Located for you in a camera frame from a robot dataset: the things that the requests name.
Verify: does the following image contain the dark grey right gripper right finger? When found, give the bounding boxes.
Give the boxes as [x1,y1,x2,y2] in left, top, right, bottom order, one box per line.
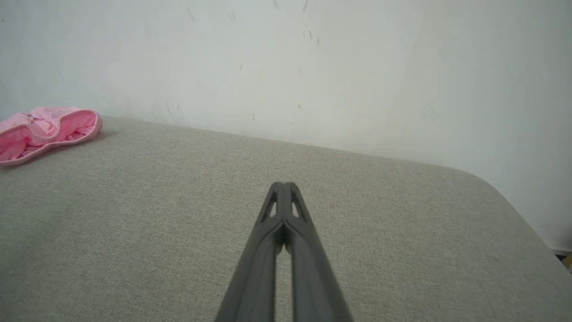
[283,182,354,322]

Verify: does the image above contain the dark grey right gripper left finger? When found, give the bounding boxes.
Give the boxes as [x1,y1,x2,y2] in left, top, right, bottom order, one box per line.
[214,182,285,322]

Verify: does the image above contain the pink cloth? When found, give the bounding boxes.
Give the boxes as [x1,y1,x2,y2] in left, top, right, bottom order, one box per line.
[0,106,104,167]

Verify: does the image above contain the grey fabric sofa cushion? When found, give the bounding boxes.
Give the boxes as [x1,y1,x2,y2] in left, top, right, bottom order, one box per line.
[0,115,572,322]

